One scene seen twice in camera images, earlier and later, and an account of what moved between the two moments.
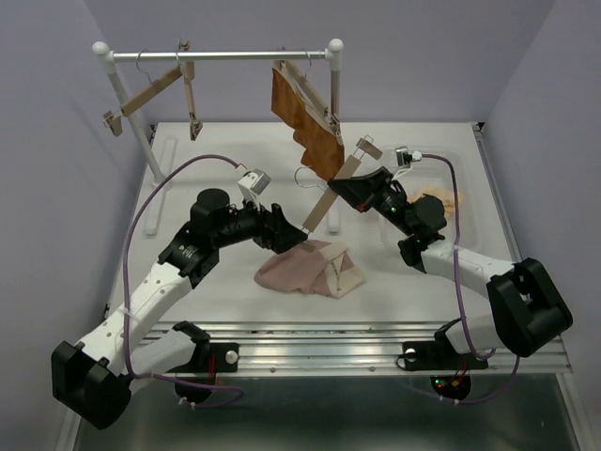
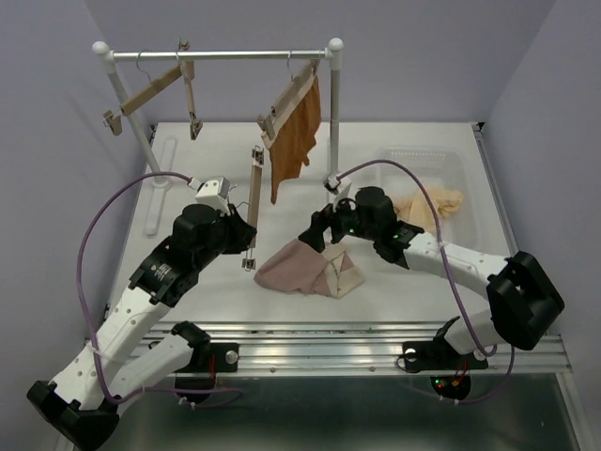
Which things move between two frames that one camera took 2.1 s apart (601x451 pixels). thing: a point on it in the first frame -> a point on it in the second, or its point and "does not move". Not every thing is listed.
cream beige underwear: x=445 y=194 does not move
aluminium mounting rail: x=384 y=349 does not move
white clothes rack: x=160 y=177 does not move
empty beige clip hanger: x=114 y=119 does not move
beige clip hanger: x=187 y=68 does not move
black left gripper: x=274 y=232 -> x=242 y=232
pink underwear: x=313 y=267 does not move
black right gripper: x=363 y=191 -> x=320 y=222
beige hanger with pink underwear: x=355 y=161 -> x=254 y=202
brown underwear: x=324 y=149 -> x=294 y=143
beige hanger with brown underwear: x=309 y=96 -> x=269 y=120
